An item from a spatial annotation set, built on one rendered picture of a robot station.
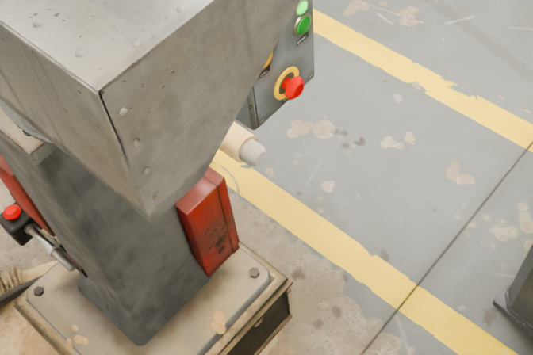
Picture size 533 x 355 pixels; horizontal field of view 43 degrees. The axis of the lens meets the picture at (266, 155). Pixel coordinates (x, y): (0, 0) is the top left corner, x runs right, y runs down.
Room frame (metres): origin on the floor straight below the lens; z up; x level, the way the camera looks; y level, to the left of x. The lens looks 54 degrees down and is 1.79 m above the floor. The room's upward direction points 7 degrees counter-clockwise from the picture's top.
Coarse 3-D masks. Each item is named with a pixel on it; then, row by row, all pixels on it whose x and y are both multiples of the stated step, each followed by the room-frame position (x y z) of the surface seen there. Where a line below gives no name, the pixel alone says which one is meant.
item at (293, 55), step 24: (312, 0) 0.78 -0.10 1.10; (288, 24) 0.74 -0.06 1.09; (312, 24) 0.78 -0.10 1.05; (288, 48) 0.74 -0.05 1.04; (312, 48) 0.78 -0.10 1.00; (264, 72) 0.70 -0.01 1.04; (288, 72) 0.73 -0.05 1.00; (312, 72) 0.78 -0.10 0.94; (264, 96) 0.70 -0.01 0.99; (240, 120) 0.70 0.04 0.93; (264, 120) 0.69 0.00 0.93
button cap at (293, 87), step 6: (288, 78) 0.73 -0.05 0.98; (294, 78) 0.72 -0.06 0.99; (300, 78) 0.72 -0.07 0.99; (282, 84) 0.73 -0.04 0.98; (288, 84) 0.71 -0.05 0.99; (294, 84) 0.71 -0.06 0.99; (300, 84) 0.72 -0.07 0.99; (288, 90) 0.71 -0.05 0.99; (294, 90) 0.71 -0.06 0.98; (300, 90) 0.71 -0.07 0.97; (288, 96) 0.70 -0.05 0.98; (294, 96) 0.71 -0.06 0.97
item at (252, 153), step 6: (246, 144) 0.40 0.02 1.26; (252, 144) 0.40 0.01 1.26; (258, 144) 0.40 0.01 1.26; (240, 150) 0.40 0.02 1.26; (246, 150) 0.40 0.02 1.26; (252, 150) 0.39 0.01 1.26; (258, 150) 0.39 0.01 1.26; (264, 150) 0.40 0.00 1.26; (240, 156) 0.39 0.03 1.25; (246, 156) 0.39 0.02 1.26; (252, 156) 0.39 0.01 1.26; (258, 156) 0.39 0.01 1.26; (264, 156) 0.39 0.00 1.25; (246, 162) 0.39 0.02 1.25; (252, 162) 0.38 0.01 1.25; (258, 162) 0.39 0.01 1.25
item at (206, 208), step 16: (208, 176) 0.82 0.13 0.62; (192, 192) 0.78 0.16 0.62; (208, 192) 0.78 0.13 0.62; (224, 192) 0.80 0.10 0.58; (176, 208) 0.75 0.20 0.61; (192, 208) 0.74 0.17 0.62; (208, 208) 0.76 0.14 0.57; (224, 208) 0.79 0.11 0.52; (192, 224) 0.73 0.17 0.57; (208, 224) 0.76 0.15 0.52; (224, 224) 0.79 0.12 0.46; (192, 240) 0.74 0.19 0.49; (208, 240) 0.75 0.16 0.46; (224, 240) 0.78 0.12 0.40; (208, 256) 0.74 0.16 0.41; (224, 256) 0.77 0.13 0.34; (208, 272) 0.73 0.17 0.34
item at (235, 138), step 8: (232, 128) 0.42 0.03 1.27; (240, 128) 0.42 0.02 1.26; (232, 136) 0.41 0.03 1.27; (240, 136) 0.41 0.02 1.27; (248, 136) 0.41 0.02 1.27; (224, 144) 0.41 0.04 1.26; (232, 144) 0.40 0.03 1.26; (240, 144) 0.40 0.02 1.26; (224, 152) 0.41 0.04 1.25; (232, 152) 0.40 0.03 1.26; (240, 160) 0.40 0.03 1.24
